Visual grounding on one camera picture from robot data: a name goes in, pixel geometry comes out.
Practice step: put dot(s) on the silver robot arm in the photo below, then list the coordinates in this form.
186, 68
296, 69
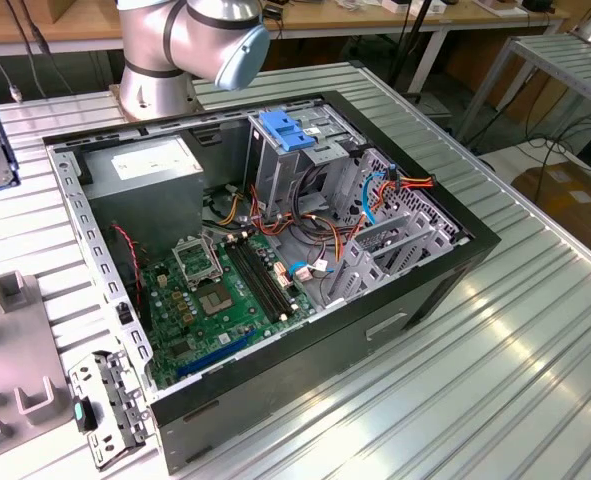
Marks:
175, 30

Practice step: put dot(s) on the grey metal disk bay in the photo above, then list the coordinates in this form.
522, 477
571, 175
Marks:
362, 260

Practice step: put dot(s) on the black RAM slot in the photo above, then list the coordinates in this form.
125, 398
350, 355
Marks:
267, 275
256, 282

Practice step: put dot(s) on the grey metal drive cage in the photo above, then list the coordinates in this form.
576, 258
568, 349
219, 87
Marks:
275, 170

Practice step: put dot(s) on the CPU socket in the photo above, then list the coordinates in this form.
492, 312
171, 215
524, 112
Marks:
215, 300

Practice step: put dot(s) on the blue plastic drive latch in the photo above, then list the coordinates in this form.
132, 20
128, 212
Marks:
282, 132

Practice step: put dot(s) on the green motherboard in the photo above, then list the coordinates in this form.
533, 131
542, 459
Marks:
225, 325

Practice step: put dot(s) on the black PC case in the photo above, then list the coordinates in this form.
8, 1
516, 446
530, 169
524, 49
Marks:
300, 380

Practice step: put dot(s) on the blue expansion slot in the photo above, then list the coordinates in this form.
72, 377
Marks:
212, 356

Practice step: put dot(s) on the grey power supply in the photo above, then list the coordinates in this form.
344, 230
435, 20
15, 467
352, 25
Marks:
145, 200

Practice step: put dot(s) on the flat cardboard box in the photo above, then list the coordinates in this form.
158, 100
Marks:
565, 200

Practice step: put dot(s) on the black clip with teal tab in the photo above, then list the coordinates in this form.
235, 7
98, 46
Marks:
87, 417

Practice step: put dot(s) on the grey parts rack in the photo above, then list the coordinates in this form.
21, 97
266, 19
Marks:
15, 350

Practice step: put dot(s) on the metal slat side table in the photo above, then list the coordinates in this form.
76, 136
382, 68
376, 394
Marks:
550, 55

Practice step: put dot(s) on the metal slot bracket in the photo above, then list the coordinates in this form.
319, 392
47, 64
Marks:
125, 395

